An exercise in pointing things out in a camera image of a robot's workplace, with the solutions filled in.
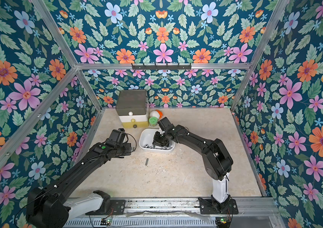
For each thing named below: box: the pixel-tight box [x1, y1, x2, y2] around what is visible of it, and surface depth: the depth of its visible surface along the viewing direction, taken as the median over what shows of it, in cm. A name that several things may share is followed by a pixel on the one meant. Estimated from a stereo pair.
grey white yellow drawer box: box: [115, 89, 150, 129], surface depth 106 cm
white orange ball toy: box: [149, 109, 164, 120], surface depth 113 cm
